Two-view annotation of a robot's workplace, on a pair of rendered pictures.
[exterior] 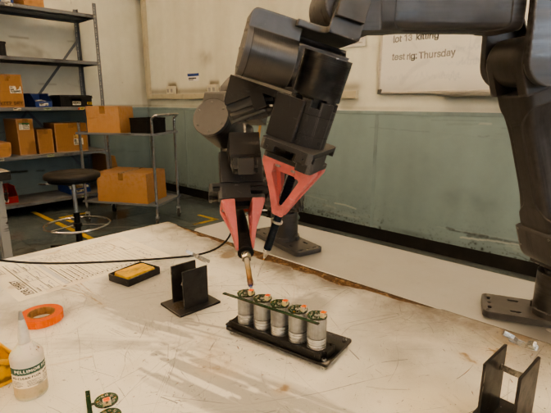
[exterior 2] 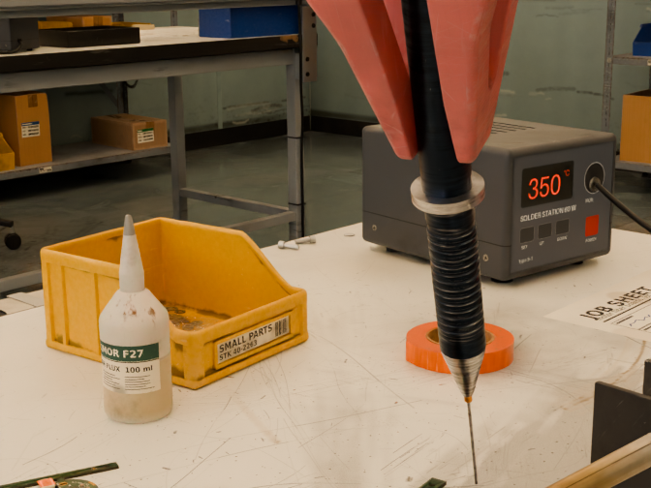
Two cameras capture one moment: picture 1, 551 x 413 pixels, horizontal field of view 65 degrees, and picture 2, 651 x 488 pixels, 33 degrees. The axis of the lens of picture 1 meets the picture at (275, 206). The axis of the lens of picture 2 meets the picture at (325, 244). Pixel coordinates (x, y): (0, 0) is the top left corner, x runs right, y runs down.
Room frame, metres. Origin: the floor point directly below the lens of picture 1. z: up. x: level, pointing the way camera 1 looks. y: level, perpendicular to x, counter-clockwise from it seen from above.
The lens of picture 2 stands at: (0.52, -0.24, 0.96)
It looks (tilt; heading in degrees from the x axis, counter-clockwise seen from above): 14 degrees down; 90
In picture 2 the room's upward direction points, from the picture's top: 1 degrees counter-clockwise
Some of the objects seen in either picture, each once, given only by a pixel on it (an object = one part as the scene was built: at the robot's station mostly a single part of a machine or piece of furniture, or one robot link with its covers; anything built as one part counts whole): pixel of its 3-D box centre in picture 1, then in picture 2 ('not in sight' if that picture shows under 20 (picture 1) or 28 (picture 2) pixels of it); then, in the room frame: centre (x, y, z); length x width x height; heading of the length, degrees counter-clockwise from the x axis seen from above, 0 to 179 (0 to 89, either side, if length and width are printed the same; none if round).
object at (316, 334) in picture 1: (316, 333); not in sight; (0.49, -0.05, 0.79); 0.02 x 0.02 x 0.05
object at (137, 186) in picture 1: (130, 164); not in sight; (3.93, 1.31, 0.51); 0.75 x 0.48 x 1.03; 76
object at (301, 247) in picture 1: (284, 225); not in sight; (0.97, -0.02, 0.79); 0.20 x 0.07 x 0.08; 33
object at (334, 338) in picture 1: (287, 336); not in sight; (0.54, -0.02, 0.76); 0.16 x 0.07 x 0.01; 55
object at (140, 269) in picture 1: (134, 273); not in sight; (0.76, 0.26, 0.76); 0.07 x 0.05 x 0.02; 148
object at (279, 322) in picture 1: (280, 320); not in sight; (0.52, -0.01, 0.79); 0.02 x 0.02 x 0.05
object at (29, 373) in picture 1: (25, 351); (134, 315); (0.43, 0.27, 0.80); 0.03 x 0.03 x 0.10
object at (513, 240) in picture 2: not in sight; (484, 193); (0.64, 0.57, 0.80); 0.15 x 0.12 x 0.10; 128
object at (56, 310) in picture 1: (41, 315); (459, 346); (0.60, 0.35, 0.76); 0.06 x 0.06 x 0.01
